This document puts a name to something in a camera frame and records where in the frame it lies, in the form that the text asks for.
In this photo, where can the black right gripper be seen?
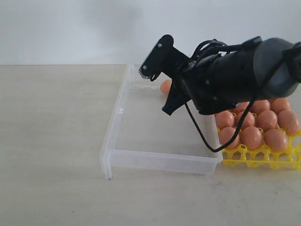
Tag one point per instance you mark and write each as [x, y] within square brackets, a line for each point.
[214, 83]

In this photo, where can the clear plastic storage box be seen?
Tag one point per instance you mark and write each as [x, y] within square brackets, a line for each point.
[140, 135]

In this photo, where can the yellow plastic egg tray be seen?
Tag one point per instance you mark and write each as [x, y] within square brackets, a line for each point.
[290, 158]

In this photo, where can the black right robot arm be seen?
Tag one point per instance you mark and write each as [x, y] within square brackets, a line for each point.
[276, 64]

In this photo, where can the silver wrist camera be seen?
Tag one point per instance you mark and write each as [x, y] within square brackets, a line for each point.
[151, 67]

